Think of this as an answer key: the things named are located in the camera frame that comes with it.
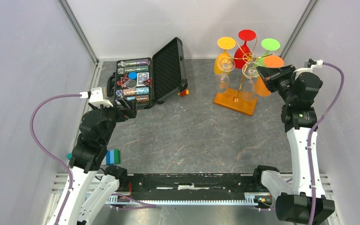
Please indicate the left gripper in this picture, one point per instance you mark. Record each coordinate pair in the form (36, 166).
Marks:
(130, 110)

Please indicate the red wine glass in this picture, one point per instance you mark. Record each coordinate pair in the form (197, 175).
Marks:
(243, 51)

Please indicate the green wine glass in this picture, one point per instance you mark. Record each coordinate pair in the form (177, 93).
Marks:
(271, 46)

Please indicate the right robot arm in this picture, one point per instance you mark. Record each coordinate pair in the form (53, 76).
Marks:
(303, 201)

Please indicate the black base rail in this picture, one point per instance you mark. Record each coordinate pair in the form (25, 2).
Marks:
(190, 186)

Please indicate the orange wine glass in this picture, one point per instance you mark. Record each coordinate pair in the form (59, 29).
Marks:
(271, 61)

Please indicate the gold wire glass rack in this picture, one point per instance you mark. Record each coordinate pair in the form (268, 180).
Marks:
(232, 98)

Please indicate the red all-in triangle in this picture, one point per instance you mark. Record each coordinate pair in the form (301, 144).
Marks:
(148, 82)
(124, 81)

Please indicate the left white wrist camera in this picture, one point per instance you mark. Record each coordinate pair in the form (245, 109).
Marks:
(97, 97)

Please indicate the blue round chip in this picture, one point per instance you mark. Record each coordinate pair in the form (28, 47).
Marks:
(132, 75)

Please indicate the yellow wine glass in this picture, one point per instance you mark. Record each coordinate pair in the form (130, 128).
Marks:
(225, 43)

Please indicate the blue green toy block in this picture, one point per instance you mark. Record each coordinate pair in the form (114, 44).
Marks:
(113, 157)

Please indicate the clear flute wine glass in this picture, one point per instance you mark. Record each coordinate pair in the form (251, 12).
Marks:
(250, 75)

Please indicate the clear dealer button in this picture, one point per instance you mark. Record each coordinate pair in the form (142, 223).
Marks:
(131, 84)

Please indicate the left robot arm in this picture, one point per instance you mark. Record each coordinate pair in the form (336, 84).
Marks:
(96, 129)

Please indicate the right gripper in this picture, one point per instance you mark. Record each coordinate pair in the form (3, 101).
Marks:
(271, 75)

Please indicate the black poker chip case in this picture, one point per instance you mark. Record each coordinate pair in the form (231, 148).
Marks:
(166, 68)

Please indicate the red yellow small toy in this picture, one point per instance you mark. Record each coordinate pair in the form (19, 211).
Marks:
(184, 93)

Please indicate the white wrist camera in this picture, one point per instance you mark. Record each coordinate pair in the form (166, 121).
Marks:
(97, 97)
(309, 66)

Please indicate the playing card deck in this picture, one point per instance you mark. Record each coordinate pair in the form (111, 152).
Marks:
(141, 77)

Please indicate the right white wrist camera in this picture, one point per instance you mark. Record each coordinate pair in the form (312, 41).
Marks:
(309, 66)

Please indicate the clear round wine glass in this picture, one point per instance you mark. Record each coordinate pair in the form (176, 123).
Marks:
(223, 81)

